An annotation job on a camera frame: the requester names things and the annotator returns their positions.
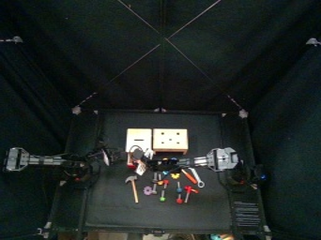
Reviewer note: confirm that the yellow toy nut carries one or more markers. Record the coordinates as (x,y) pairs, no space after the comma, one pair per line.
(175,176)

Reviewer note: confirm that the grey toy screw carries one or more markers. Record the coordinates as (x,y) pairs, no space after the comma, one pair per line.
(154,184)

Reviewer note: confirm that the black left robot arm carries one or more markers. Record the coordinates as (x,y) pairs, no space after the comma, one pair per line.
(45,160)

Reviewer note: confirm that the small wooden box with slot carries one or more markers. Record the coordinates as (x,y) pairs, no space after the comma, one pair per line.
(138,137)

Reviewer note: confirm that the purple toy nut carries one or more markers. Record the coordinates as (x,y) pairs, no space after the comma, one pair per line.
(147,190)

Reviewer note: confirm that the green toy screw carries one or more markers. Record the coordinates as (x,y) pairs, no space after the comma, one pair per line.
(162,197)

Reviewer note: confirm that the white toy wrench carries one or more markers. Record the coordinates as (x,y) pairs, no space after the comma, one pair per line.
(196,178)

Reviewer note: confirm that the red toy screw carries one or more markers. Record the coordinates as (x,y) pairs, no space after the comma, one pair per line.
(179,200)

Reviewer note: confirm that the wide wooden box with holes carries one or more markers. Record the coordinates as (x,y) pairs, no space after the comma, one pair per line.
(170,140)

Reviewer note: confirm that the orange toy screwdriver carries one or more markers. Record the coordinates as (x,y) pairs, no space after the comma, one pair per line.
(188,176)

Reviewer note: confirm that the red toy T bolt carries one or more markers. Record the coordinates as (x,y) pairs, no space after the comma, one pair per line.
(188,190)

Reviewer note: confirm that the blue toy screw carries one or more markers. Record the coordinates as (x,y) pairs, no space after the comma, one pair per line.
(178,188)

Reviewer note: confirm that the orange red toy bolt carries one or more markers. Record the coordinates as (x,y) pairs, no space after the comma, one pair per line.
(164,182)

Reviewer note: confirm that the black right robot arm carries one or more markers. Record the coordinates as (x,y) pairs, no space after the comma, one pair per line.
(220,159)

